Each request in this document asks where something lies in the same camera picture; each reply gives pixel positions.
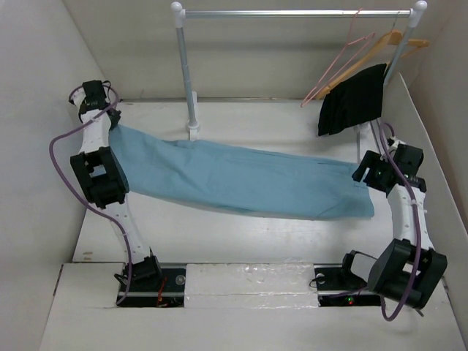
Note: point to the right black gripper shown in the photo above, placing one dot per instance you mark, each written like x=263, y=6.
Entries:
x=371, y=159

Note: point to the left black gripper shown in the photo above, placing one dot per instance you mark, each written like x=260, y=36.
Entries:
x=115, y=118

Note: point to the light blue trousers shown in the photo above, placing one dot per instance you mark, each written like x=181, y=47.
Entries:
x=240, y=179

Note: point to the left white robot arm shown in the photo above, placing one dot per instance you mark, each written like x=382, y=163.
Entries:
x=105, y=186

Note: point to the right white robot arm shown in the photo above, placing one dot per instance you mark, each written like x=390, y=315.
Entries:
x=409, y=269

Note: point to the black garment on hanger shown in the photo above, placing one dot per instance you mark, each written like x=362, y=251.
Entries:
x=354, y=101

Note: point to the wooden hanger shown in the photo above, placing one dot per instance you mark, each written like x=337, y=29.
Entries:
x=391, y=38

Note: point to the white metal clothes rack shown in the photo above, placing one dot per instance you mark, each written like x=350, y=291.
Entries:
x=246, y=73

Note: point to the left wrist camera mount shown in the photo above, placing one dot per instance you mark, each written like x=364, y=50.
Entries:
x=77, y=96

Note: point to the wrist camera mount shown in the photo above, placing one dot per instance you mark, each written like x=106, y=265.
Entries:
x=77, y=96
x=394, y=142

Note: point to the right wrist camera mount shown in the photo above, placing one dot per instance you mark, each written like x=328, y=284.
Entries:
x=394, y=142

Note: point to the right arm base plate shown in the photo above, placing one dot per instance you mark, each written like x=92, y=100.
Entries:
x=335, y=288

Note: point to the pink wire hanger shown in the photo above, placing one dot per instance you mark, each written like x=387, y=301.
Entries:
x=327, y=77

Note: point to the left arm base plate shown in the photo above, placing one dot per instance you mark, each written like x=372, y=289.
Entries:
x=165, y=293

